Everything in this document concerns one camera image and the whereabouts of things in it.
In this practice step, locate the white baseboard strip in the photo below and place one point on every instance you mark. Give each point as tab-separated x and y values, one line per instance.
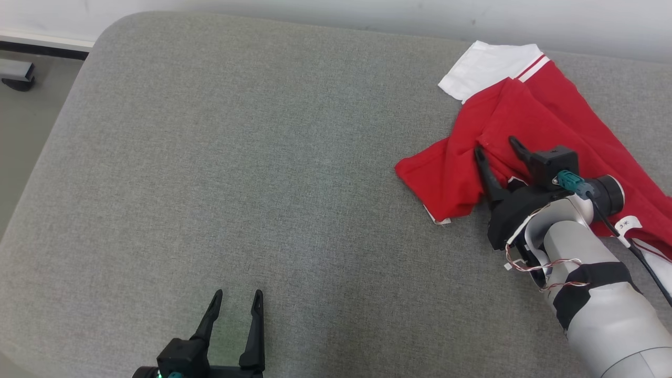
42	43

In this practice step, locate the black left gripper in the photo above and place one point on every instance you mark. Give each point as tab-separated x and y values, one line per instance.
236	373

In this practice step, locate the grey metal bar piece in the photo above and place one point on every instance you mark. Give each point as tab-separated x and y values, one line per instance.
16	71

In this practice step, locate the red jersey black white print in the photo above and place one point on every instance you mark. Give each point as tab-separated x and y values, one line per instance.
525	115

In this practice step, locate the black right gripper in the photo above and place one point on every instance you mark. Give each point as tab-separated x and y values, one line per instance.
517	210

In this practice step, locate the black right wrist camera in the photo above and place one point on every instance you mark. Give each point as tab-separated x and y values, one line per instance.
551	163

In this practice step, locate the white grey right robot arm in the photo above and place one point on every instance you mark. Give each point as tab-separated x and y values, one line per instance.
609	320

